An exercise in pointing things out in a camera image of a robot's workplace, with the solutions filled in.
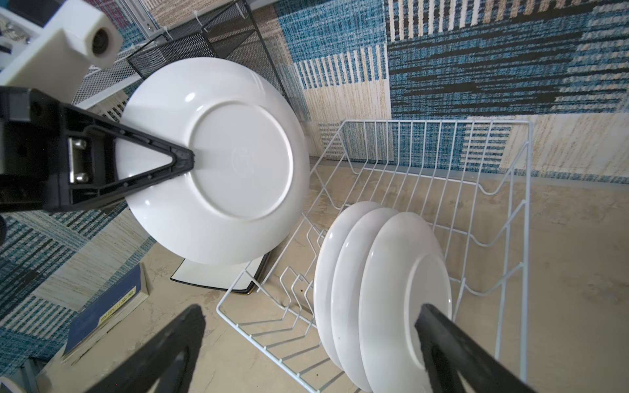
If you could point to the white wire dish rack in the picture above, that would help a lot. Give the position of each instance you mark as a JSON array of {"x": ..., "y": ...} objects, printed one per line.
[{"x": 470, "y": 180}]

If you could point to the white mesh wall basket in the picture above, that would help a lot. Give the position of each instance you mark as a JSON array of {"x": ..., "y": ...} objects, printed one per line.
[{"x": 98, "y": 85}]

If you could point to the blue book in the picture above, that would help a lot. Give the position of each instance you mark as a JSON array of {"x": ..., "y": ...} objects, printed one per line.
[{"x": 114, "y": 305}]

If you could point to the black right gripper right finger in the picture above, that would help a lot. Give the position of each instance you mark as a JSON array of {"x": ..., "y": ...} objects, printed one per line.
[{"x": 453, "y": 359}]

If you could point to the white round plate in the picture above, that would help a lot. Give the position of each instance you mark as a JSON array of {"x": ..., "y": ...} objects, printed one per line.
[
  {"x": 405, "y": 269},
  {"x": 367, "y": 220},
  {"x": 325, "y": 268},
  {"x": 251, "y": 171}
]

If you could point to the black mesh shelf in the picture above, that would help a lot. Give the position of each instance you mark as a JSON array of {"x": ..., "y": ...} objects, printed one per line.
[{"x": 238, "y": 31}]

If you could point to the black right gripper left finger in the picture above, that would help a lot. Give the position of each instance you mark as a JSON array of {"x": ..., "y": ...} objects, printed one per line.
[{"x": 166, "y": 363}]

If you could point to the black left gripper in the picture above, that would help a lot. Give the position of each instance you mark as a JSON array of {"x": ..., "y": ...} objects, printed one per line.
[{"x": 56, "y": 157}]

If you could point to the black square plate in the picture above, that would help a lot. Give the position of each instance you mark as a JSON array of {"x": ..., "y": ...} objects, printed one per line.
[{"x": 256, "y": 271}]

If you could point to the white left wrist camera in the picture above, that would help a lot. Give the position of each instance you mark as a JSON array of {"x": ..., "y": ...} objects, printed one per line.
[{"x": 77, "y": 37}]

